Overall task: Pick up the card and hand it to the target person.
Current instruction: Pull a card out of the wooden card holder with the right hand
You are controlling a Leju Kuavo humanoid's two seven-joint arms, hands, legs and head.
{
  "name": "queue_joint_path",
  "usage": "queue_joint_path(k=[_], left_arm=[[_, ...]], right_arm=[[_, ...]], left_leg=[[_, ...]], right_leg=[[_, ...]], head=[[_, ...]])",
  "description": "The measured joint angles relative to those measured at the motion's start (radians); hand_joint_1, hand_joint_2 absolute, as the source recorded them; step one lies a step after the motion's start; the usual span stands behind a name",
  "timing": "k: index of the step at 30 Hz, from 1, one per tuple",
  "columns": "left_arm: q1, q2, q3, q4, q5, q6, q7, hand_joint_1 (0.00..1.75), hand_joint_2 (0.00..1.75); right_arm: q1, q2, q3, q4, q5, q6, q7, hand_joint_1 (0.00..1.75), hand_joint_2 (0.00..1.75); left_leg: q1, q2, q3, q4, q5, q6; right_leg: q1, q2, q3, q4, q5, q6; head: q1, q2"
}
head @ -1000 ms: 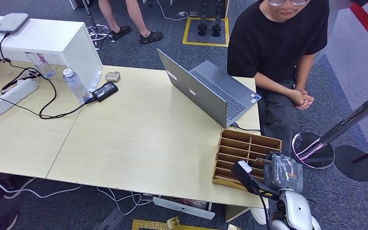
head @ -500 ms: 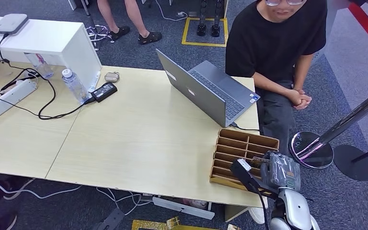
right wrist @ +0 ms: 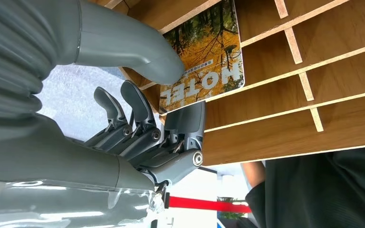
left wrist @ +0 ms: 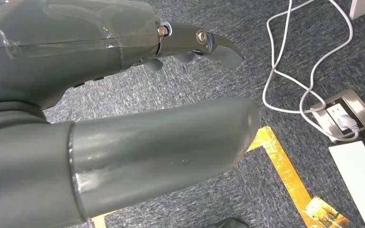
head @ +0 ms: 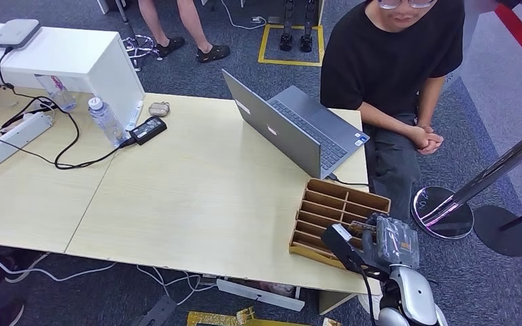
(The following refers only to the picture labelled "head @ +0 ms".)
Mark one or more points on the person's left hand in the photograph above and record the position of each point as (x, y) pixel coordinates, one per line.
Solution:
(435, 141)

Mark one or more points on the person's right hand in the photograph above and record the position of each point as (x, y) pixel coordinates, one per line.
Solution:
(418, 138)

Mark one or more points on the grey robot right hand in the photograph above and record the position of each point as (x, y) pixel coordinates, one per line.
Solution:
(396, 243)

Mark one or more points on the wooden card organizer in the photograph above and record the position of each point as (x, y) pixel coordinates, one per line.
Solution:
(319, 211)

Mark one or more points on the person's left forearm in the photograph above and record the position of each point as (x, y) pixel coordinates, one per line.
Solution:
(430, 103)

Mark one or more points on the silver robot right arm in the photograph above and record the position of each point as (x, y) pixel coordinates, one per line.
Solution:
(414, 292)

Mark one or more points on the seated person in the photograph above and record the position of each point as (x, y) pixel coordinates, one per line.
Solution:
(387, 58)

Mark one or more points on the standing person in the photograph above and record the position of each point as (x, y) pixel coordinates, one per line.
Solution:
(189, 18)

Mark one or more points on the chrome stanchion base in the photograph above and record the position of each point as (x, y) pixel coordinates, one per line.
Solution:
(441, 216)

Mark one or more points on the white shoe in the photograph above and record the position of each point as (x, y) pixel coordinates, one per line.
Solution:
(368, 302)

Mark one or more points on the chrome stanchion pole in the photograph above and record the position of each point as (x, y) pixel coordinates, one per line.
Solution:
(499, 168)

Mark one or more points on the beige desk leg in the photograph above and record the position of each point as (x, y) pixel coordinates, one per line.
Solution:
(331, 301)

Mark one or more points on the small yellow cardboard scrap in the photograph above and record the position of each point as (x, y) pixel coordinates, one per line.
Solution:
(331, 322)

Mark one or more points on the black stanchion base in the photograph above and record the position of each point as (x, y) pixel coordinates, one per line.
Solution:
(504, 236)

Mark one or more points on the grey laptop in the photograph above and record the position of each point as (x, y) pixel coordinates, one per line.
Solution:
(288, 130)

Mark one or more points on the white bar under desk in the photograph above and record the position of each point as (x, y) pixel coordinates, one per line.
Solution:
(261, 294)

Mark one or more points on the black stand leg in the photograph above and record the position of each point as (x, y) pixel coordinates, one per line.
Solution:
(306, 42)
(286, 40)

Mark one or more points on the yellow floor tape square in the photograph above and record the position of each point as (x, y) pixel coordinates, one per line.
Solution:
(263, 45)

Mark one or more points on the yellow cardboard piece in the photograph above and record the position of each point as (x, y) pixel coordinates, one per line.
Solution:
(216, 319)

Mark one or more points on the black shoe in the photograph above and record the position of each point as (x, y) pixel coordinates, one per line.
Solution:
(170, 45)
(213, 52)

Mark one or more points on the beige earbud case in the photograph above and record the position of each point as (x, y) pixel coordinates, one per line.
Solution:
(159, 109)

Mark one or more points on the black power adapter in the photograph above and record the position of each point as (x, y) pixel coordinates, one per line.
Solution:
(148, 130)

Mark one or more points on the chrome chair base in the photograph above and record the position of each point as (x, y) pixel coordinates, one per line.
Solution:
(138, 45)

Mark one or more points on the clear water bottle white cap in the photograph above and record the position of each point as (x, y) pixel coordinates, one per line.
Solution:
(107, 122)

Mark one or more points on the white cabinet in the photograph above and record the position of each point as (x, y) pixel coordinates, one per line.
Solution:
(72, 54)

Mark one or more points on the clear bottle red label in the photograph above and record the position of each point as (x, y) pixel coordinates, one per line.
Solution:
(58, 93)

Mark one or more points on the white power strip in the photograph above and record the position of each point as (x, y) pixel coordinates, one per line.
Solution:
(8, 141)

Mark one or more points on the grey router box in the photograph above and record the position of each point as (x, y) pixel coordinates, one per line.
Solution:
(15, 33)

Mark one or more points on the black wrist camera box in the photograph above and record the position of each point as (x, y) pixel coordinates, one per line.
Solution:
(340, 245)

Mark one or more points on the clear-frame eyeglasses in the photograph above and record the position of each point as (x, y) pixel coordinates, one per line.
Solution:
(407, 2)

